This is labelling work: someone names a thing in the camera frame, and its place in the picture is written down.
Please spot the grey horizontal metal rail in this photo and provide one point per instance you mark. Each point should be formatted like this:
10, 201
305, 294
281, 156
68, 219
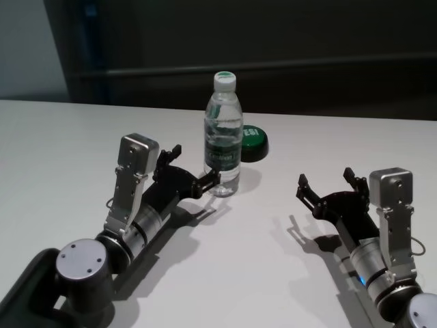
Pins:
307, 71

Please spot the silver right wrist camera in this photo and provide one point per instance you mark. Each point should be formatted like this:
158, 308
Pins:
391, 184

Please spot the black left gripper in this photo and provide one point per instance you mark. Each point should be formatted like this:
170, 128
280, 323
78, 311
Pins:
174, 184

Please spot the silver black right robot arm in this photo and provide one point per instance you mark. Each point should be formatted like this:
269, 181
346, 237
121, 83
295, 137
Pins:
368, 259

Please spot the green YES push button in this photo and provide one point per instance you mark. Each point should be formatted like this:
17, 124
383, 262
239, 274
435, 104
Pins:
256, 140

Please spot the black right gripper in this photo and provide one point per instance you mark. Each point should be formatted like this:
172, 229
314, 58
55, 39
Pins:
351, 212

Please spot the clear Cestbon water bottle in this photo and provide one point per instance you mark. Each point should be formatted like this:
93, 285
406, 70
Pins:
223, 136

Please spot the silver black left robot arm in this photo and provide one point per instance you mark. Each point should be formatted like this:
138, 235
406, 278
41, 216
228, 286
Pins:
150, 222

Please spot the blue metal shelf upright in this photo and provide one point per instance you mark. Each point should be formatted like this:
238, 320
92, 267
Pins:
95, 51

